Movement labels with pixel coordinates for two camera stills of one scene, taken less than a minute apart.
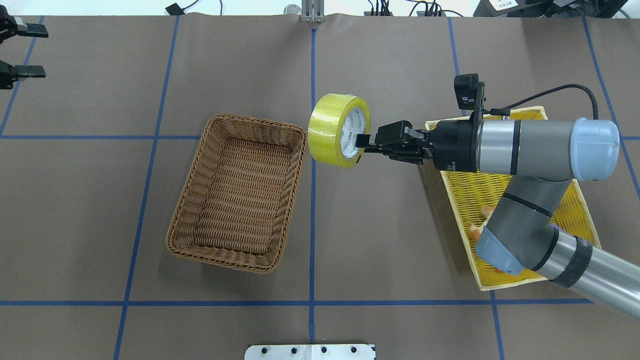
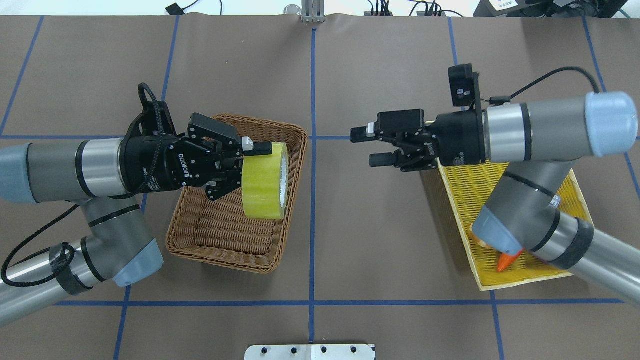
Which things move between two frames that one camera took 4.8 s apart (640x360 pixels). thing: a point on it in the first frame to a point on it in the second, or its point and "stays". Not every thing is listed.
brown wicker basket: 235,202 stays
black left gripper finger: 9,73 to 214,190
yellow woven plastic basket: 468,193 stays
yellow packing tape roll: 335,120 to 265,184
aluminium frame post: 313,11 stays
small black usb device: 174,9 stays
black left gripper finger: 9,27 to 249,148
